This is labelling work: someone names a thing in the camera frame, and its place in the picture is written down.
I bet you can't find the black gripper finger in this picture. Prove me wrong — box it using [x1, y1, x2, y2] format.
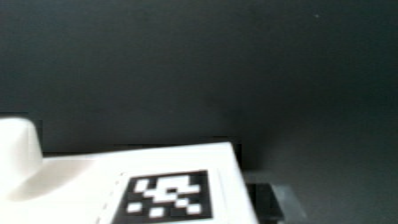
[247, 182, 310, 224]

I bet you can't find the white drawer front with tag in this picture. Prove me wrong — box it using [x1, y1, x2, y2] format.
[0, 116, 260, 224]

